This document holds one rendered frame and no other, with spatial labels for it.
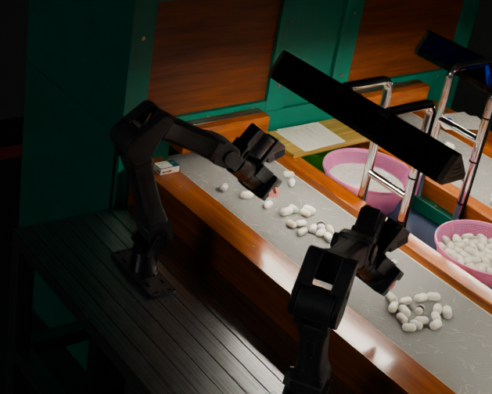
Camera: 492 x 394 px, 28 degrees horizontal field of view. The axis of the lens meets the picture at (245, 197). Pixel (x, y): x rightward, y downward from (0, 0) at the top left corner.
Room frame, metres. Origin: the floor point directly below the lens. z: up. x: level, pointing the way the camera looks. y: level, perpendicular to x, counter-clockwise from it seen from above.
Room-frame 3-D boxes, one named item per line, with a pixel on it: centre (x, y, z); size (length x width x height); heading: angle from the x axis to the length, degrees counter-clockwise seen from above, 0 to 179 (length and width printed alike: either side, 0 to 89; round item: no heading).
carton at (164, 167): (2.31, 0.22, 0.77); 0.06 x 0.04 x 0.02; 132
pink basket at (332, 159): (2.52, -0.33, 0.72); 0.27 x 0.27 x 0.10
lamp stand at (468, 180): (2.52, -0.60, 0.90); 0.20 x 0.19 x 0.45; 42
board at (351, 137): (2.68, -0.19, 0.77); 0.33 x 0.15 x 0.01; 132
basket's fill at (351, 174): (2.52, -0.33, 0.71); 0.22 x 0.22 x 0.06
